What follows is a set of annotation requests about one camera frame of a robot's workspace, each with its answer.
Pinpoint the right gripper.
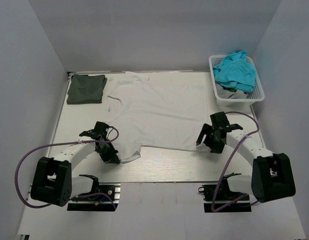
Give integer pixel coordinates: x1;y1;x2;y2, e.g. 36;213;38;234
196;123;226;154

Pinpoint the white t-shirt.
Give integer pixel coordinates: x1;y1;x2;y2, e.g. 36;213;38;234
107;72;209;163

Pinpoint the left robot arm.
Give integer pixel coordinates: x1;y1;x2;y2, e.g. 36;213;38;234
30;121;120;207

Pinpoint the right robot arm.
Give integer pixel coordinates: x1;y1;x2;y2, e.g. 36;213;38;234
196;111;296;203

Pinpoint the grey garment in basket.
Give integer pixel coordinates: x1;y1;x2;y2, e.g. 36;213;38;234
216;84;248;99

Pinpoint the green garment in basket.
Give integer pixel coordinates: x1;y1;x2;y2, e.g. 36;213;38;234
223;86;237;92

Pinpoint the white plastic basket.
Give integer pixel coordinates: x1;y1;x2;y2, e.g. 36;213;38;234
208;55;265;107

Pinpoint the turquoise t-shirt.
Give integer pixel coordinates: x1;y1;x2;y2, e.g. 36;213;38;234
212;50;256;93

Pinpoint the folded dark green t-shirt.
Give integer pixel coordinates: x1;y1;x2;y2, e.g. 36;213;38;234
66;74;108;105

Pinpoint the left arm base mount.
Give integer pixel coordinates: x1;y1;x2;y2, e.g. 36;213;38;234
67;174;121;212

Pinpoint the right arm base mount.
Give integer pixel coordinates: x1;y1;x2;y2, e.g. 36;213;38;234
198;173;252;213

